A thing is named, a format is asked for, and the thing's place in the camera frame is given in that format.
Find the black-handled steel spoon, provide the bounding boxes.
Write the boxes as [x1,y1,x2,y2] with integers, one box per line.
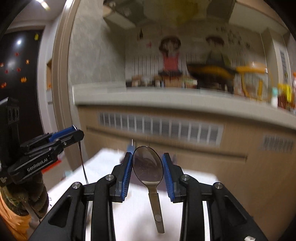
[132,146,165,234]

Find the white table cloth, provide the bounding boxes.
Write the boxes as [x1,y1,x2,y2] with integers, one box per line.
[46,148,220,241]

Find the long grey vent grille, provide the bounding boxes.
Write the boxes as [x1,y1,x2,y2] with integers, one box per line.
[98,112,224,147]

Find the small grey vent grille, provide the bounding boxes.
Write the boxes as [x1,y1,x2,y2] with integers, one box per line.
[259,135,295,153]

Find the gas stove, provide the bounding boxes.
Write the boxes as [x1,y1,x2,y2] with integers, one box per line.
[125,75,234,93]

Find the cartoon backsplash sticker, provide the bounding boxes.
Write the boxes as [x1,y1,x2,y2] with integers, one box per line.
[125,21,266,79]

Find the small white teal-capped bottle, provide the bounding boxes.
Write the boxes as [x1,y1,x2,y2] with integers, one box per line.
[271,87,278,108]

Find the range hood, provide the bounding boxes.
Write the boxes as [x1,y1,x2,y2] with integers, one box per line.
[103,1,235,30]

